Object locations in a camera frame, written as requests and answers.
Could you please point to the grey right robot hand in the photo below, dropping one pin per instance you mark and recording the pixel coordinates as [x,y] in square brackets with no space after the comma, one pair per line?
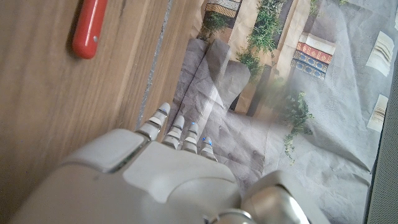
[161,180]

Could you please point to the printed fabric backdrop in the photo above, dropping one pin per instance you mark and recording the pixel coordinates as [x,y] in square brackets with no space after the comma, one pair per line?
[280,102]

